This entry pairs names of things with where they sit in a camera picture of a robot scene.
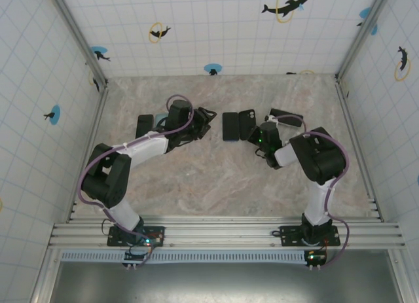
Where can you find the black smartphone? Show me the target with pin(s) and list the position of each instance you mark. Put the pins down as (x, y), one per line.
(289, 114)
(230, 126)
(144, 128)

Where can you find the aluminium corner post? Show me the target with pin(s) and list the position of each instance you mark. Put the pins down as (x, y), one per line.
(80, 38)
(364, 34)

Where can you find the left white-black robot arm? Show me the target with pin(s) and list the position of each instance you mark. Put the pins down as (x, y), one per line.
(104, 178)

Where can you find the black phone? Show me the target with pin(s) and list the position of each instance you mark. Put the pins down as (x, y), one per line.
(271, 111)

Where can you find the phone case with dark interior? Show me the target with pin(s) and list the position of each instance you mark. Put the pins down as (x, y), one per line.
(246, 124)

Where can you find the aluminium side rail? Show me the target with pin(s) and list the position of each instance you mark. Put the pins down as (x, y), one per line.
(351, 119)
(95, 126)

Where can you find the pale blue-grey phone case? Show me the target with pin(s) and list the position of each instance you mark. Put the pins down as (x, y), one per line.
(160, 119)

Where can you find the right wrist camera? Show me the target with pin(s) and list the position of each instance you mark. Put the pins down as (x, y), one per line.
(271, 118)

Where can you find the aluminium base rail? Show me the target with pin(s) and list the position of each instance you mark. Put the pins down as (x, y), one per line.
(222, 232)

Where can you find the grey metal sheet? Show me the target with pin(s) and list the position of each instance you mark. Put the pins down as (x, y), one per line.
(229, 283)

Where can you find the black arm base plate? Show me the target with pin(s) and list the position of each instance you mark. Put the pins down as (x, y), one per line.
(288, 239)
(114, 241)

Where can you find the small black adapter board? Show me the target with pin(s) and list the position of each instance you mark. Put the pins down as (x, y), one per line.
(316, 258)
(134, 257)

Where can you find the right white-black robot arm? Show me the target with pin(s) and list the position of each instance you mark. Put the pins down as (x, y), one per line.
(320, 159)

